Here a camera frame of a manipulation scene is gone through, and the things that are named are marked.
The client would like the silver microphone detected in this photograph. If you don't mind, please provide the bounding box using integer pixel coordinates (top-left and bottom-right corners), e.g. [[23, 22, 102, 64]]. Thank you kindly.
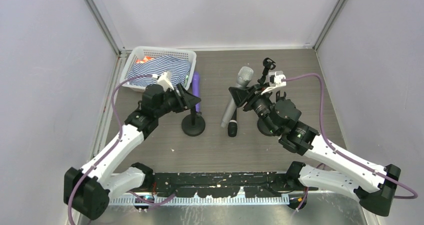
[[220, 66, 254, 128]]

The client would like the black mic stand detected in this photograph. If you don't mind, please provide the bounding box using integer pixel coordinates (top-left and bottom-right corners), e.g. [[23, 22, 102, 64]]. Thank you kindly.
[[181, 107, 206, 137], [256, 91, 287, 137], [257, 57, 276, 85]]

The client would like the black microphone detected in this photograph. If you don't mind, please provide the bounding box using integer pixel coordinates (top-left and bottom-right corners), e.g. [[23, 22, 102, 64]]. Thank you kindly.
[[227, 110, 238, 138]]

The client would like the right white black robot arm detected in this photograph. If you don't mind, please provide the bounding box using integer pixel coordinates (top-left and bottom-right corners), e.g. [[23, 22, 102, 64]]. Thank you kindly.
[[228, 85, 401, 217]]

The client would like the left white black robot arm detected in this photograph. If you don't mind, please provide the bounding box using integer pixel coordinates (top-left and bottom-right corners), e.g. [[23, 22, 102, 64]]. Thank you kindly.
[[63, 84, 201, 220]]

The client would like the purple microphone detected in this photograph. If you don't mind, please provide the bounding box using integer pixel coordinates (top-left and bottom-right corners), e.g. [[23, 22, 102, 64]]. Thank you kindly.
[[191, 71, 201, 97]]

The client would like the blue white striped cloth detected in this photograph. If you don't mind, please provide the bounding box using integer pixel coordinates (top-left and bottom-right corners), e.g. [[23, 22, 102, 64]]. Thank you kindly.
[[125, 55, 191, 86]]

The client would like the orange item in basket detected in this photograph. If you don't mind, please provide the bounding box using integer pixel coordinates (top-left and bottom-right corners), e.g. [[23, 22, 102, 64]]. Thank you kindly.
[[135, 56, 153, 64]]

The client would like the white plastic basket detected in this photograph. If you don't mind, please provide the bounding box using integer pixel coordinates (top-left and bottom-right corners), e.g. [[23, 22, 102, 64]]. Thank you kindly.
[[119, 46, 197, 90]]

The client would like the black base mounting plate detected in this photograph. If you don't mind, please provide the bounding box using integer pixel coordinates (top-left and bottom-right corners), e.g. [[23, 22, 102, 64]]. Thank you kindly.
[[141, 171, 304, 198]]

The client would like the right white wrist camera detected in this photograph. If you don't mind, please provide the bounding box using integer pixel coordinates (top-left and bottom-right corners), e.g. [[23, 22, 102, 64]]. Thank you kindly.
[[261, 70, 287, 95]]

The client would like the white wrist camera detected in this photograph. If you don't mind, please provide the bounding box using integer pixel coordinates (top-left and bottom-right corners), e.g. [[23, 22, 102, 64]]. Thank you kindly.
[[261, 70, 287, 95], [151, 70, 174, 92]]

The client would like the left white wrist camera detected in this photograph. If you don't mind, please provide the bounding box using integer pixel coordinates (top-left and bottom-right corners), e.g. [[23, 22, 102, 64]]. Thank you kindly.
[[151, 70, 174, 92]]

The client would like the white slotted cable duct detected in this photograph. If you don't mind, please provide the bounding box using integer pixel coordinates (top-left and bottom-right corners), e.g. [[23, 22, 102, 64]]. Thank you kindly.
[[109, 194, 290, 206]]

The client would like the right aluminium frame post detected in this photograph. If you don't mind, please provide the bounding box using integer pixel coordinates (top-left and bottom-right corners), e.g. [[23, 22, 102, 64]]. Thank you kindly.
[[312, 0, 348, 52]]

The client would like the aluminium frame post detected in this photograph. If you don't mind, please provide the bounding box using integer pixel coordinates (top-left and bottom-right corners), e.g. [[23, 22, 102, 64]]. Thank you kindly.
[[312, 0, 348, 52], [84, 0, 121, 57]]

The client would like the left aluminium frame post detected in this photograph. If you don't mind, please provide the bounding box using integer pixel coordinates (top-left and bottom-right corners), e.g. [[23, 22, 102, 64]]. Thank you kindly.
[[84, 0, 121, 57]]

